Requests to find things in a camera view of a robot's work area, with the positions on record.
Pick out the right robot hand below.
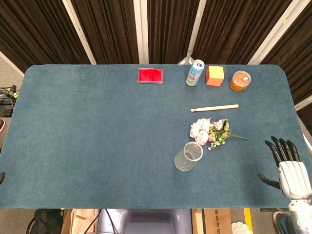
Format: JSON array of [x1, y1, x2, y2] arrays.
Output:
[[257, 136, 312, 201]]

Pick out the pink artificial flower bouquet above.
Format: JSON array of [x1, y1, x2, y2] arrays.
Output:
[[190, 117, 251, 151]]

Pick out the clear glass cup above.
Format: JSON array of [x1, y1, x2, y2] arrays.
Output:
[[174, 141, 204, 172]]

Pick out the person's foot with shoe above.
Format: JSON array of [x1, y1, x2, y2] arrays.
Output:
[[272, 211, 293, 234]]

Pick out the dark brown curtain panel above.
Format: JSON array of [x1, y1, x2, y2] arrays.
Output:
[[192, 0, 293, 65], [297, 104, 312, 137], [0, 0, 91, 74], [70, 0, 141, 65], [260, 0, 312, 104], [147, 0, 201, 65]]

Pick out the black bag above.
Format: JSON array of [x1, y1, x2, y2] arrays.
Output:
[[26, 208, 68, 234]]

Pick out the black floor device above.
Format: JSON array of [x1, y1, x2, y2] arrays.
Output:
[[0, 97, 16, 118]]

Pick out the white cauliflower floret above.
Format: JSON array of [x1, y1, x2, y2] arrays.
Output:
[[231, 221, 254, 234]]

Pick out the brown cardboard box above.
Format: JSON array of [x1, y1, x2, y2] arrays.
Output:
[[203, 208, 233, 234]]

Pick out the light wooden crate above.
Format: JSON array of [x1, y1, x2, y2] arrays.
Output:
[[60, 208, 101, 234]]

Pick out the blue felt table mat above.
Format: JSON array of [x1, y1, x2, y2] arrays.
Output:
[[0, 63, 312, 210]]

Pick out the wooden plank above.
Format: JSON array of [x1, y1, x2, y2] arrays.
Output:
[[192, 208, 204, 234]]

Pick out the wooden stick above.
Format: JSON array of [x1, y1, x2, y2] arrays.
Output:
[[190, 104, 239, 113]]

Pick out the clear jar with orange contents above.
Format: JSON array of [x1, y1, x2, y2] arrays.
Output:
[[229, 70, 252, 93]]

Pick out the orange yellow cube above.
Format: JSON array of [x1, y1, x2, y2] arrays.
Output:
[[205, 65, 225, 87]]

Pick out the white green drink can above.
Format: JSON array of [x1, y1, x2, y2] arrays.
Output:
[[186, 59, 204, 87]]

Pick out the grey purple robot torso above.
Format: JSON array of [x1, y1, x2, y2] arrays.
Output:
[[97, 208, 193, 234]]

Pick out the red flat box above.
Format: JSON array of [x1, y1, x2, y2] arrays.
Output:
[[137, 68, 163, 85]]

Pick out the black table bracket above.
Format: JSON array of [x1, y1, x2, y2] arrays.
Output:
[[259, 207, 291, 213]]

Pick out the white partition post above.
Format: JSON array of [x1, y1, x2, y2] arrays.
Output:
[[177, 0, 208, 65], [294, 94, 312, 109], [247, 0, 306, 65], [61, 0, 97, 65], [133, 0, 150, 65]]

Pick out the cables with yellow plugs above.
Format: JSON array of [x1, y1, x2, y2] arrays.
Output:
[[0, 84, 20, 98]]

